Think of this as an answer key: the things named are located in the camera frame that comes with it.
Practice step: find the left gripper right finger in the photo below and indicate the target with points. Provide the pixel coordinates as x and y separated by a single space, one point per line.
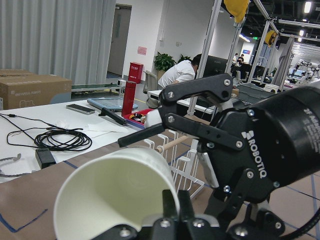
186 208

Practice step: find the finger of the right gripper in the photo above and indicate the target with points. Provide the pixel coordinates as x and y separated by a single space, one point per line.
141 135

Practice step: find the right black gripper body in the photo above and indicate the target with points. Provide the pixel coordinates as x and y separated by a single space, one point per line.
251 150

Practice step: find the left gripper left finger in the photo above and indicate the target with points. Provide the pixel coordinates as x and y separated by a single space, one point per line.
168 204

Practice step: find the white ikea cup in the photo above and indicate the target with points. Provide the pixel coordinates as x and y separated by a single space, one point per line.
122 187

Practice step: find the teach pendant tablet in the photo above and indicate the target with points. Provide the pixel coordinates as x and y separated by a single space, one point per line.
114 104

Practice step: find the red stand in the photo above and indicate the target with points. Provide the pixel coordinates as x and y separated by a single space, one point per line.
134 78

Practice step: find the person in white shirt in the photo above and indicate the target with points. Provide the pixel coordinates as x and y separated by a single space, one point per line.
184 71

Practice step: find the green plant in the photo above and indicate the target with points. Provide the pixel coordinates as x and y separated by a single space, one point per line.
163 61

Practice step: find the black monitor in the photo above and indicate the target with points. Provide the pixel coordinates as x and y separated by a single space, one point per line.
214 66

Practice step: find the black power adapter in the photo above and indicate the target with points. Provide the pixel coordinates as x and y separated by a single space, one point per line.
44 158

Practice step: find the metal grabber tool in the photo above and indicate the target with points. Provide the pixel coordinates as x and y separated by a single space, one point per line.
6 160

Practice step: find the cardboard box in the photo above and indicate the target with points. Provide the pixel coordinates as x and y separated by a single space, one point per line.
33 90

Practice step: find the white wire cup rack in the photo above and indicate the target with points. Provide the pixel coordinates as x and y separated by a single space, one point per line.
183 166

